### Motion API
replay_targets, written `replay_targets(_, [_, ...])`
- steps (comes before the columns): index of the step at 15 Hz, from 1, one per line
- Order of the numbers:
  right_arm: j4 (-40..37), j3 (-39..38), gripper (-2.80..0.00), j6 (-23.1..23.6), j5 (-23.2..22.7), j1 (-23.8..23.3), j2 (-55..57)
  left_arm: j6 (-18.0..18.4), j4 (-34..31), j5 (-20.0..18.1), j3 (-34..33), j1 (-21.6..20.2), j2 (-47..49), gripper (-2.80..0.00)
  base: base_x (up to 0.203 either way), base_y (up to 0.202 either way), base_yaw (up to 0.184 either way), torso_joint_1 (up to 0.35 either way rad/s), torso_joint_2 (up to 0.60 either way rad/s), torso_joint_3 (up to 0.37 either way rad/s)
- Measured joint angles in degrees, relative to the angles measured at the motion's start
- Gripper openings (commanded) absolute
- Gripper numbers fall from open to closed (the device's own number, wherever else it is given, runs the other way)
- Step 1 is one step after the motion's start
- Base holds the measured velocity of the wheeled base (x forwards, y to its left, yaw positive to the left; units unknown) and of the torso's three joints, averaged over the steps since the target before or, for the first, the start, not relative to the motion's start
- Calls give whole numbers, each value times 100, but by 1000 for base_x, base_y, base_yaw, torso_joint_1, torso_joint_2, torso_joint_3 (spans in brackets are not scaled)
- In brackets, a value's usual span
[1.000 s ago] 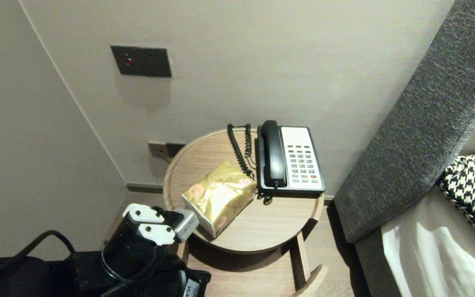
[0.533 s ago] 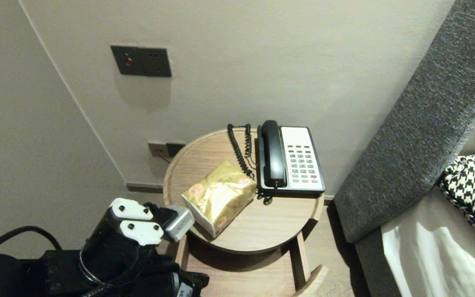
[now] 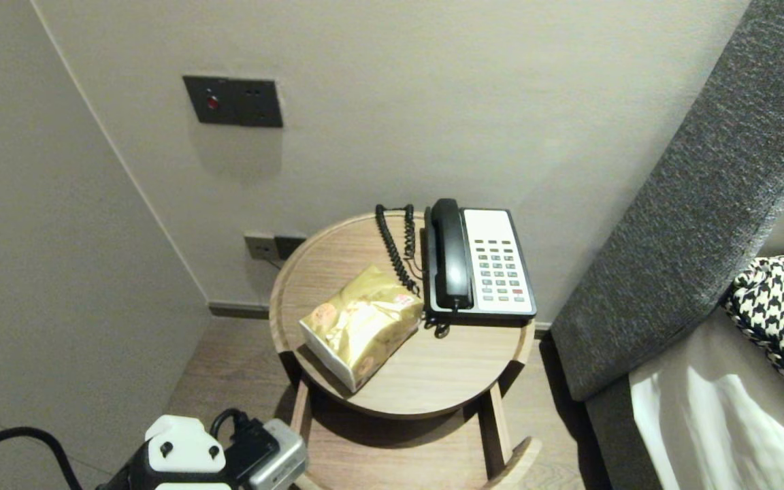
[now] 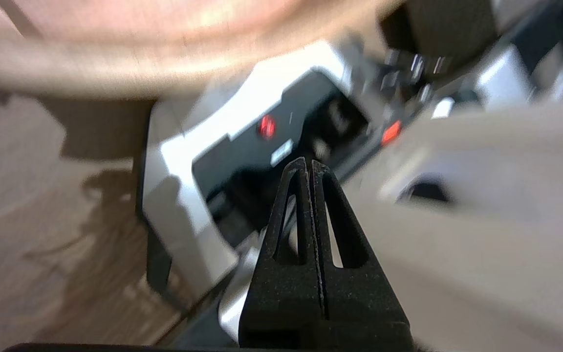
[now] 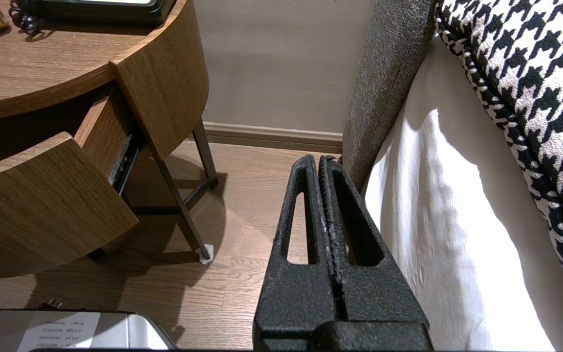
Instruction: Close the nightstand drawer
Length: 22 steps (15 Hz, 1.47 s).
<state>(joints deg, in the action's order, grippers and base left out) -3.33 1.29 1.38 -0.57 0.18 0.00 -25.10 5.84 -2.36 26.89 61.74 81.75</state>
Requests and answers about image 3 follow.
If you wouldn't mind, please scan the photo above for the gold tissue pack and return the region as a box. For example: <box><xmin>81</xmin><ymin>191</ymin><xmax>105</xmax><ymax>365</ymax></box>
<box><xmin>299</xmin><ymin>265</ymin><xmax>425</xmax><ymax>395</ymax></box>

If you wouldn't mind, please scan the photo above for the round wooden bedside table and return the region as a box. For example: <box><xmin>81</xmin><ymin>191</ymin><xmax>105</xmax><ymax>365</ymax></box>
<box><xmin>269</xmin><ymin>212</ymin><xmax>536</xmax><ymax>420</ymax></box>

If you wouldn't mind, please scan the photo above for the black telephone handset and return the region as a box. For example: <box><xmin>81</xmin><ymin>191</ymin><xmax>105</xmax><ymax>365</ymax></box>
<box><xmin>429</xmin><ymin>198</ymin><xmax>474</xmax><ymax>310</ymax></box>

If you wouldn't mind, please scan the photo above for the black and white desk telephone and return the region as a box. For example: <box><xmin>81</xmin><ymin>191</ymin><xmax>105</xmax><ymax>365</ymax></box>
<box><xmin>423</xmin><ymin>208</ymin><xmax>538</xmax><ymax>321</ymax></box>

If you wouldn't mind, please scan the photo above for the white bed sheet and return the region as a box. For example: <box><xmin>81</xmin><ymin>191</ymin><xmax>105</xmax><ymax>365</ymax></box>
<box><xmin>629</xmin><ymin>306</ymin><xmax>784</xmax><ymax>490</ymax></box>

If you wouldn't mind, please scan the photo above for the grey fabric headboard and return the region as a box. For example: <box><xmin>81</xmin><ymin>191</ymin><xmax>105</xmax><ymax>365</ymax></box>
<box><xmin>550</xmin><ymin>0</ymin><xmax>784</xmax><ymax>402</ymax></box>

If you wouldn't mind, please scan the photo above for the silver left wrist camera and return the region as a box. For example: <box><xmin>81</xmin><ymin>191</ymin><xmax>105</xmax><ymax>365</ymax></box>
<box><xmin>242</xmin><ymin>419</ymin><xmax>308</xmax><ymax>490</ymax></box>

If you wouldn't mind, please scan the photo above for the grey wall baseboard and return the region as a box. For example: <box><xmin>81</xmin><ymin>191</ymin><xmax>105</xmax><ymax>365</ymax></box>
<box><xmin>208</xmin><ymin>302</ymin><xmax>272</xmax><ymax>321</ymax></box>

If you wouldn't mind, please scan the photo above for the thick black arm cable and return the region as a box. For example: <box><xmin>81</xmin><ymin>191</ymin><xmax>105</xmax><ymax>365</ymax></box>
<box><xmin>0</xmin><ymin>427</ymin><xmax>84</xmax><ymax>490</ymax></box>

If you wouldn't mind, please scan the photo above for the beige wall data socket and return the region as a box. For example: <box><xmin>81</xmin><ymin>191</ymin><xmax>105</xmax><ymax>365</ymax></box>
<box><xmin>244</xmin><ymin>235</ymin><xmax>277</xmax><ymax>263</ymax></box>

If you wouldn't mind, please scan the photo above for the dark wall power socket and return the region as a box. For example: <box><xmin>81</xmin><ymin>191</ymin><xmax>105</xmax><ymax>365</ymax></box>
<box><xmin>274</xmin><ymin>236</ymin><xmax>308</xmax><ymax>261</ymax></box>

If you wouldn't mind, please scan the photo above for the black coiled phone cord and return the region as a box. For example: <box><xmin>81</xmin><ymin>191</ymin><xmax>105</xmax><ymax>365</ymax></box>
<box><xmin>374</xmin><ymin>204</ymin><xmax>451</xmax><ymax>338</ymax></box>

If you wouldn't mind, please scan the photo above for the dark wall switch panel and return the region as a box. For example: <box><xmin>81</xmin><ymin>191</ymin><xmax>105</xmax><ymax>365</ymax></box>
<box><xmin>183</xmin><ymin>75</ymin><xmax>284</xmax><ymax>129</ymax></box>

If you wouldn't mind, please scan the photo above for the grey upholstered bed frame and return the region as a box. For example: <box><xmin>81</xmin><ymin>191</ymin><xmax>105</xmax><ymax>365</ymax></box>
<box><xmin>584</xmin><ymin>381</ymin><xmax>680</xmax><ymax>490</ymax></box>

